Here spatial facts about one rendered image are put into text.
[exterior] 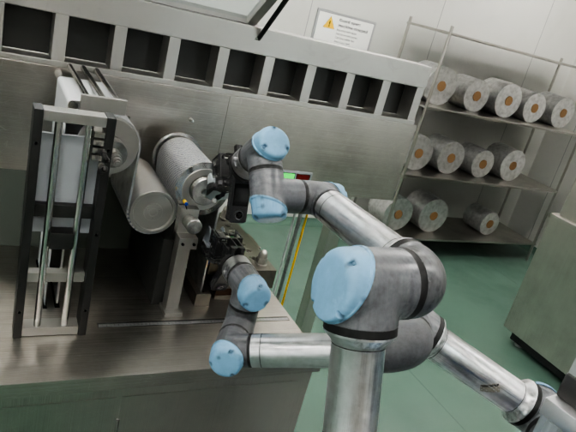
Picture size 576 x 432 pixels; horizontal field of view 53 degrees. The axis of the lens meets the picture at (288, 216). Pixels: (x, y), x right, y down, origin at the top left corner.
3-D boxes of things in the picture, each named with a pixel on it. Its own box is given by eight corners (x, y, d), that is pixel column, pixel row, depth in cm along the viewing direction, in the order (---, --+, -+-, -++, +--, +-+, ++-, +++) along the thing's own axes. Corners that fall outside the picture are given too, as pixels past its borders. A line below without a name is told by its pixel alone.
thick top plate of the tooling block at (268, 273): (221, 288, 164) (225, 269, 162) (183, 227, 196) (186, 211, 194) (272, 288, 171) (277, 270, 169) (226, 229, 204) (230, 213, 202)
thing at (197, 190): (204, 173, 148) (225, 189, 152) (201, 171, 150) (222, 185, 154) (185, 195, 149) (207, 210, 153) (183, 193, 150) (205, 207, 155)
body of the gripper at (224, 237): (237, 228, 156) (253, 249, 147) (230, 256, 159) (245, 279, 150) (209, 227, 153) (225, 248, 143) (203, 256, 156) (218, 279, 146)
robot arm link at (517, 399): (555, 468, 137) (368, 341, 132) (536, 426, 151) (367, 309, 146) (592, 436, 133) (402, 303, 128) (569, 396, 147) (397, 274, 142)
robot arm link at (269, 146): (260, 159, 118) (257, 120, 120) (238, 177, 127) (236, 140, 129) (294, 163, 122) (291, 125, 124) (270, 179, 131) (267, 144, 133)
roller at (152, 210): (126, 232, 148) (133, 189, 144) (109, 194, 169) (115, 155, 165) (171, 234, 154) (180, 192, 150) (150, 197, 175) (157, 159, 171)
